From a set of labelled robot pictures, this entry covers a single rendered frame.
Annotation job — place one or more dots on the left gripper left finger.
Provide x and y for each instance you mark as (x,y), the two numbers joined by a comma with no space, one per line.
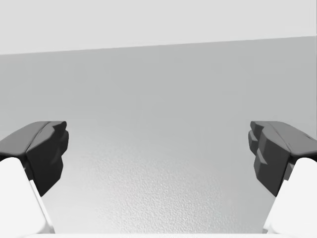
(37,158)

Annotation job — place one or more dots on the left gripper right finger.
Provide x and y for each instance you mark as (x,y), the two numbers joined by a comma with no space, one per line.
(275,158)

